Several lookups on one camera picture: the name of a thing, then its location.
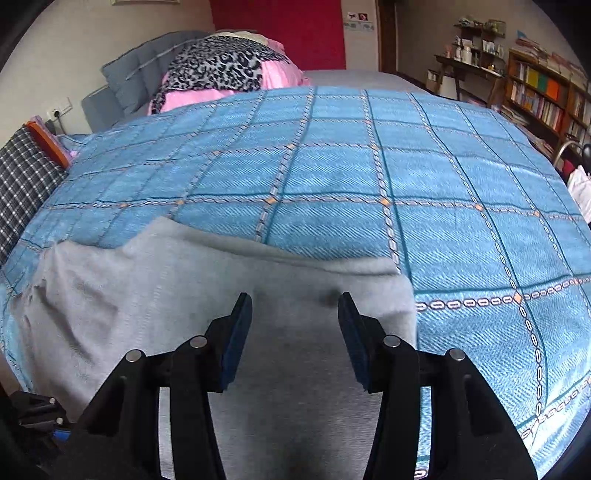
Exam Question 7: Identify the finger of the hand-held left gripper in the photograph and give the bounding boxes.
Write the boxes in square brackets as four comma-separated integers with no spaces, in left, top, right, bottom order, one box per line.
[9,390,71,432]

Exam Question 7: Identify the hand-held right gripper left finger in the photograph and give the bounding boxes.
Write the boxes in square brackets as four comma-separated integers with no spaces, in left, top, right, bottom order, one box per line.
[65,292,254,480]

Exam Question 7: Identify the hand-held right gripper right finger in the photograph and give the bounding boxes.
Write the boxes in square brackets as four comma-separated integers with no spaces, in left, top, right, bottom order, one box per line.
[337,292,539,480]

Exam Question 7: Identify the grey pants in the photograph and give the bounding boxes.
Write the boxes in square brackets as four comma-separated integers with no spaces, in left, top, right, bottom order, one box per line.
[9,217,419,480]

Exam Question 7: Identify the blue checked bedspread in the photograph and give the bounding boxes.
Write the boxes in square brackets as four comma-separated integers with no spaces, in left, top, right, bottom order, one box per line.
[0,85,591,480]

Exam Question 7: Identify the plaid pillow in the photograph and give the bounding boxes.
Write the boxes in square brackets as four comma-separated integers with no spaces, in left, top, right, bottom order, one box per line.
[0,127,69,266]

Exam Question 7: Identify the pink quilt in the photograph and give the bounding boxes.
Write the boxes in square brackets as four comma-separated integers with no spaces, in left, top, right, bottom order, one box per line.
[161,38,312,112]

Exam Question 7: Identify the white bag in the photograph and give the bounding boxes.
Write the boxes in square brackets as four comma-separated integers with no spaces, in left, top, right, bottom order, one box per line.
[567,166,591,217]

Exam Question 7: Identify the low pile of books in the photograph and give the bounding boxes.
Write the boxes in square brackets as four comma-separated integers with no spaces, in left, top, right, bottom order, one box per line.
[501,105,555,158]

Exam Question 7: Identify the grey padded headboard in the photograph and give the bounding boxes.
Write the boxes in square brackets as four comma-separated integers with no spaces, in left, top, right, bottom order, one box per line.
[82,30,208,132]

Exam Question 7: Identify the black chair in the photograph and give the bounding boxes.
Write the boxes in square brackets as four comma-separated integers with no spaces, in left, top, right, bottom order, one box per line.
[551,143,591,183]

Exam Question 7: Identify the dark wooden desk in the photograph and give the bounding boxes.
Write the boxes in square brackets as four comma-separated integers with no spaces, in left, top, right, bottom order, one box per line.
[434,54,506,107]

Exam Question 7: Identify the dark wooden door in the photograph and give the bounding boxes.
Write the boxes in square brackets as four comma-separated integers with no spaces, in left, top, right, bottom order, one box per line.
[376,0,399,75]

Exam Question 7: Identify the wooden bookshelf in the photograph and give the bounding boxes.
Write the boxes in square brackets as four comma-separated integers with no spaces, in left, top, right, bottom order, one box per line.
[501,48,591,160]

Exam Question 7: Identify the red wardrobe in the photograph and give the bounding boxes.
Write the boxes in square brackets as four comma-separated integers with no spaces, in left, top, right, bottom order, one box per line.
[210,0,347,71]

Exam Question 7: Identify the stack of books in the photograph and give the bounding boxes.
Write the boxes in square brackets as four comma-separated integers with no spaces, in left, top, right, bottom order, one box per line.
[512,30,591,79]

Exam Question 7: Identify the white wall socket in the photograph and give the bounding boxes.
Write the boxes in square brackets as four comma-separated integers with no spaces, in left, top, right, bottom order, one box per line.
[48,97,75,120]

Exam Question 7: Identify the wall stickers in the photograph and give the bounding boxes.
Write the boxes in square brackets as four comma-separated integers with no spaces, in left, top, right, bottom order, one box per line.
[344,11,375,33]

